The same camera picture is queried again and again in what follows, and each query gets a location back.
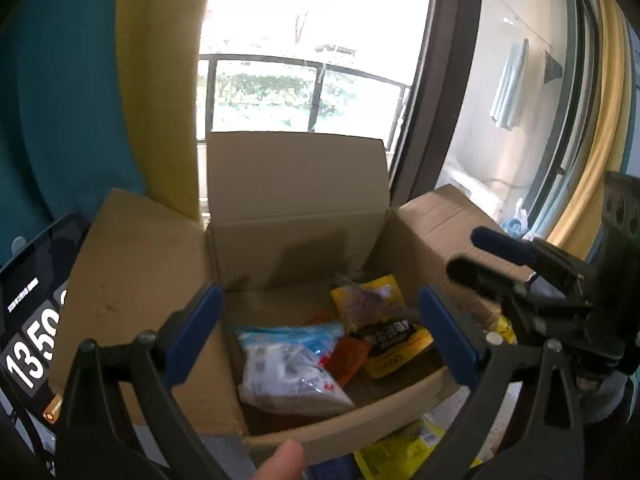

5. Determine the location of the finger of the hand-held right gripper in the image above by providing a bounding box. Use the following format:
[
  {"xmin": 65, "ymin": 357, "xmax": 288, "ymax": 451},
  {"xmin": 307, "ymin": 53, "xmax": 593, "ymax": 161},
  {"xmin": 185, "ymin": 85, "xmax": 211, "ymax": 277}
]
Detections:
[
  {"xmin": 445, "ymin": 256, "xmax": 601, "ymax": 347},
  {"xmin": 471, "ymin": 226, "xmax": 594, "ymax": 287}
]

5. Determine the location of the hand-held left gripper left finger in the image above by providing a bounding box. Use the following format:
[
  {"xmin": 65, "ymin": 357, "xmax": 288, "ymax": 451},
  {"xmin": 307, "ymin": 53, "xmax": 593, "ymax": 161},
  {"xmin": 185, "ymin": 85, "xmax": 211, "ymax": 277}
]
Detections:
[{"xmin": 54, "ymin": 282, "xmax": 251, "ymax": 480}]

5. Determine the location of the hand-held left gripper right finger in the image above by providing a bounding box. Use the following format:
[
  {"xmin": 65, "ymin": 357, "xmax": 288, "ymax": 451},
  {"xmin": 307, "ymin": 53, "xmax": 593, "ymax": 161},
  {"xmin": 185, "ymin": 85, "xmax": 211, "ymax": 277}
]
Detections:
[{"xmin": 417, "ymin": 286, "xmax": 586, "ymax": 480}]

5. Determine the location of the yellow black snack packet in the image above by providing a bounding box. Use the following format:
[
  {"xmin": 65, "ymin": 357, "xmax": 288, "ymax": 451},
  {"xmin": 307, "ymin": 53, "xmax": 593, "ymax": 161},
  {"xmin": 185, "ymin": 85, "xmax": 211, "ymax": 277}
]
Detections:
[{"xmin": 329, "ymin": 275, "xmax": 435, "ymax": 380}]

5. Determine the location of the white blue snack packet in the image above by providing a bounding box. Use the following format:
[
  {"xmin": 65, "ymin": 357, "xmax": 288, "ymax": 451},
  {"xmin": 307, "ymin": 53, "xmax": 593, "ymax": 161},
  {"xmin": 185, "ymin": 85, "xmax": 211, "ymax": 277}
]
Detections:
[{"xmin": 232, "ymin": 322, "xmax": 356, "ymax": 417}]

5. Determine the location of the orange snack packet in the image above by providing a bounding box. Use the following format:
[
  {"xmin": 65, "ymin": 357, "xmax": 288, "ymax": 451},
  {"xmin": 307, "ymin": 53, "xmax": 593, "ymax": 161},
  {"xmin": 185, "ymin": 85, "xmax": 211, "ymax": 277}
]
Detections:
[{"xmin": 305, "ymin": 310, "xmax": 373, "ymax": 388}]

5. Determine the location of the large yellow snack packet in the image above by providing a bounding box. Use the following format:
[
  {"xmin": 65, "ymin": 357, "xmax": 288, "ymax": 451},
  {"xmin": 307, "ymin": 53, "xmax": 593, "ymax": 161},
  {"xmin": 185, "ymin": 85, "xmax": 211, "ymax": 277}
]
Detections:
[{"xmin": 352, "ymin": 412, "xmax": 446, "ymax": 480}]

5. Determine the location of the brown cardboard box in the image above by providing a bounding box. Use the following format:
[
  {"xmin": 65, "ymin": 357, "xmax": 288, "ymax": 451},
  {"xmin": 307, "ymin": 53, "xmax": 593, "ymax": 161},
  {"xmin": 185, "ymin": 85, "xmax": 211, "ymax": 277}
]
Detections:
[{"xmin": 47, "ymin": 131, "xmax": 536, "ymax": 468}]

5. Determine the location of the dark blue packet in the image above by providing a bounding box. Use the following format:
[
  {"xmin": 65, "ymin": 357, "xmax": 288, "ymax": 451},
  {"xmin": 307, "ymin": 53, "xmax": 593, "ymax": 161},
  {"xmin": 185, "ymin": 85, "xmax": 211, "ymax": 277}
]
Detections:
[{"xmin": 305, "ymin": 462, "xmax": 361, "ymax": 480}]

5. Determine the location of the person's right forearm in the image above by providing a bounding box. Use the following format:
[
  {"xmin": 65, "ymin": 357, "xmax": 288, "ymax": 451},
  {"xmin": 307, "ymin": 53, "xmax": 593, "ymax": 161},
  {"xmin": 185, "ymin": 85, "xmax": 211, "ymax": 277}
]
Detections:
[{"xmin": 575, "ymin": 370, "xmax": 636, "ymax": 426}]

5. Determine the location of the hanging pale towel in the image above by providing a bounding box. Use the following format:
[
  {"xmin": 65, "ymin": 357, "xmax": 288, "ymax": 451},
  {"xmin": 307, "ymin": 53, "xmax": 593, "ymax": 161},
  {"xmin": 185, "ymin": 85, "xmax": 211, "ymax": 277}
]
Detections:
[{"xmin": 489, "ymin": 37, "xmax": 530, "ymax": 133}]

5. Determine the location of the yellow curtain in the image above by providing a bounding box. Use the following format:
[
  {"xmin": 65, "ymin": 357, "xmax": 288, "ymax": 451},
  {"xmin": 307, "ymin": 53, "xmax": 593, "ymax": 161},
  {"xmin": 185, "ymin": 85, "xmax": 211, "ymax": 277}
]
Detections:
[
  {"xmin": 547, "ymin": 0, "xmax": 628, "ymax": 251},
  {"xmin": 115, "ymin": 0, "xmax": 221, "ymax": 221}
]

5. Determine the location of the black tablet showing clock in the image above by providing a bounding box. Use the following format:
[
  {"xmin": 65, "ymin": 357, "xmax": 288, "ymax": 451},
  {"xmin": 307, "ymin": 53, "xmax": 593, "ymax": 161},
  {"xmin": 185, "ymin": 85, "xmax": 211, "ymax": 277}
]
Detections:
[{"xmin": 0, "ymin": 212, "xmax": 91, "ymax": 426}]

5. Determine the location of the black balcony railing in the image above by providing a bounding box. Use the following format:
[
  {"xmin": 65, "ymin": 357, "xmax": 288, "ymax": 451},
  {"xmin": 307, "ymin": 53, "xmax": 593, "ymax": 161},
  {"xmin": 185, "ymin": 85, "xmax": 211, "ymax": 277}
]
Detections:
[{"xmin": 197, "ymin": 54, "xmax": 412, "ymax": 153}]

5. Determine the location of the teal curtain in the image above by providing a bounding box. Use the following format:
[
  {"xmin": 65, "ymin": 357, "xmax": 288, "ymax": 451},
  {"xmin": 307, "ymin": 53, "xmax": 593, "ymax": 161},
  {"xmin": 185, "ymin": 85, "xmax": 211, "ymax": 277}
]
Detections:
[{"xmin": 0, "ymin": 0, "xmax": 151, "ymax": 266}]

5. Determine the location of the dark window frame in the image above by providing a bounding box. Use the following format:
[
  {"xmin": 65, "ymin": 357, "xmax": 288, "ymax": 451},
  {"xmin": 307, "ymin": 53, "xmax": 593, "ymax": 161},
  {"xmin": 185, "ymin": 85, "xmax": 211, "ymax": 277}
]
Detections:
[{"xmin": 387, "ymin": 0, "xmax": 486, "ymax": 211}]

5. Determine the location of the dark sliding door frame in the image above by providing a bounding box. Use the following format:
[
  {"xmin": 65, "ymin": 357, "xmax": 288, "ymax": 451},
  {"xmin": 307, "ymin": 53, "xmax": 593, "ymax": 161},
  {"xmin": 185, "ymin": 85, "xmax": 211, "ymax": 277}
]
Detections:
[{"xmin": 520, "ymin": 0, "xmax": 601, "ymax": 241}]

